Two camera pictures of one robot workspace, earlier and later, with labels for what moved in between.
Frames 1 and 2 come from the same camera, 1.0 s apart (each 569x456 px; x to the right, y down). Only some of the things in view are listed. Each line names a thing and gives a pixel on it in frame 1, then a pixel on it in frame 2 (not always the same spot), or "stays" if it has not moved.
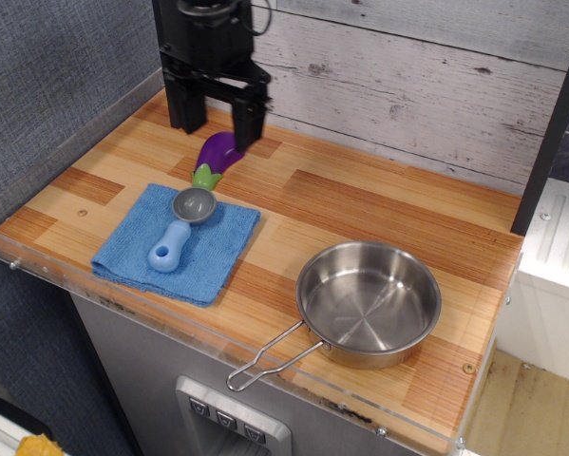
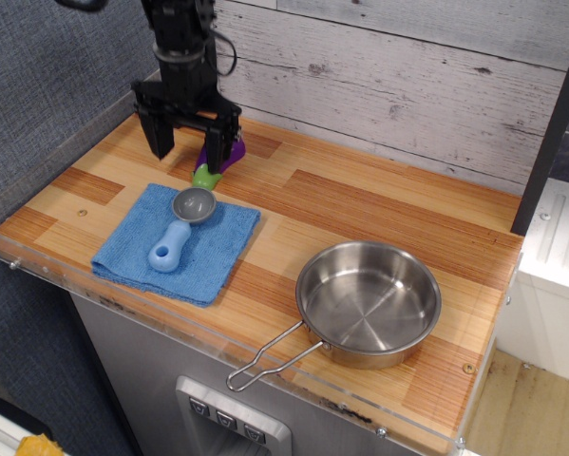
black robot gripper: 211,42 -> 187,90
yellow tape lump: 38,446 stays
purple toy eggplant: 215,154 stays
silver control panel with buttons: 217,423 stays
